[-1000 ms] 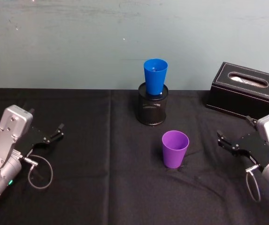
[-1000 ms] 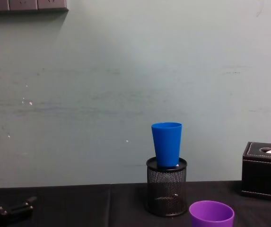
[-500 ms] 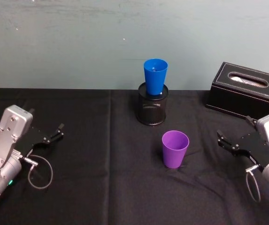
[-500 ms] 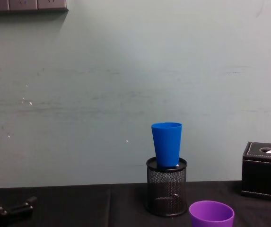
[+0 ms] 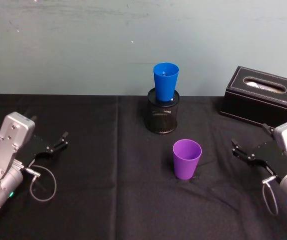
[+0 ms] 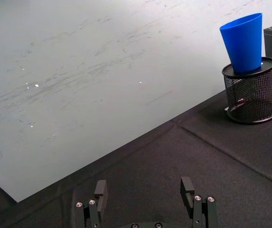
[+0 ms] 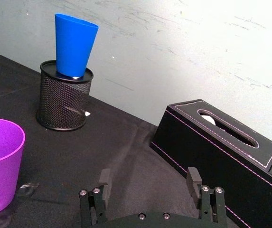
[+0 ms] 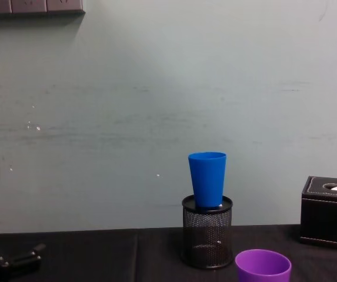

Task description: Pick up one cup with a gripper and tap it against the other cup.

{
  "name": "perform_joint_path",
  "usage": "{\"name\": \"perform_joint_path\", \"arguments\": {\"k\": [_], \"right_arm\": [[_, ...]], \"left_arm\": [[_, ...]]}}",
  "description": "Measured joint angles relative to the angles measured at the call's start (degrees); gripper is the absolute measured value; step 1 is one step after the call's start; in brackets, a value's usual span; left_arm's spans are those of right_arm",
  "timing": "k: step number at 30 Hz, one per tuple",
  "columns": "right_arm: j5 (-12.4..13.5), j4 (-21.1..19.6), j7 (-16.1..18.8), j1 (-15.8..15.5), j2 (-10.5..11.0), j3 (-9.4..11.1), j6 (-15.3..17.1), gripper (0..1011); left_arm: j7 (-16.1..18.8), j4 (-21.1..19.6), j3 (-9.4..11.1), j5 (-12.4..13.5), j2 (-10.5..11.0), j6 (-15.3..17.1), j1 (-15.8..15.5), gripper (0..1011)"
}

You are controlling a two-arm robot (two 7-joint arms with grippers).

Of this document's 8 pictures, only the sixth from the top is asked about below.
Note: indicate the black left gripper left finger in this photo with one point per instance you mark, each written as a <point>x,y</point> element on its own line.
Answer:
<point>99,202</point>

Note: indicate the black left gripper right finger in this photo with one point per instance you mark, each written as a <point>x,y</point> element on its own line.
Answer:
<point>198,209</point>

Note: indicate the black mesh pen holder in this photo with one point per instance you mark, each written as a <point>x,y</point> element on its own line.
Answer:
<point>252,97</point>

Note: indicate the black table cloth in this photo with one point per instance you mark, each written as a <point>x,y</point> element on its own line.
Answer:
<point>173,171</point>

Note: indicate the blue plastic cup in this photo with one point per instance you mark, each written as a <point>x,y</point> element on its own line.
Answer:
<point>243,45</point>

